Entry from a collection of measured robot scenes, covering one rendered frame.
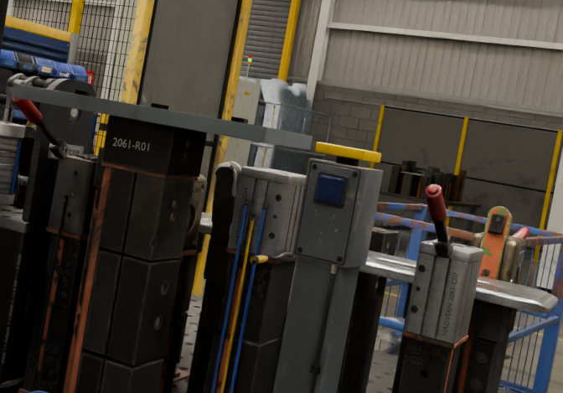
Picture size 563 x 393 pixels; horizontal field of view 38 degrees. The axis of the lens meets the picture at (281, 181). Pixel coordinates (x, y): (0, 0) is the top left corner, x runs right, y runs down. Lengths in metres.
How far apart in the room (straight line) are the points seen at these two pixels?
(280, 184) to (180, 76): 3.54
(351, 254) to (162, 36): 3.62
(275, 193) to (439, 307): 0.26
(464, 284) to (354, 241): 0.19
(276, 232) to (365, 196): 0.23
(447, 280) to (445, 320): 0.05
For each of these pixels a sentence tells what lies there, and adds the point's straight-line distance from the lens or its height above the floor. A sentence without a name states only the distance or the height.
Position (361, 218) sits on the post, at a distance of 0.93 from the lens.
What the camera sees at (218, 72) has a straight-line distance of 4.94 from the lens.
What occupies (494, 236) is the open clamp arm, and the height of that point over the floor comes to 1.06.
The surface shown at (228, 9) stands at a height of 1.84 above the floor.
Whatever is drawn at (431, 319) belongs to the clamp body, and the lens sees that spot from 1.06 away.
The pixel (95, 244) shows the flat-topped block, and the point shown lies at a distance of 1.08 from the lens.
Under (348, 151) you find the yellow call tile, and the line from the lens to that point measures 0.92.
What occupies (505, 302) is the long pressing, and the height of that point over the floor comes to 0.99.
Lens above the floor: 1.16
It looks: 3 degrees down
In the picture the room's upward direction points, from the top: 10 degrees clockwise
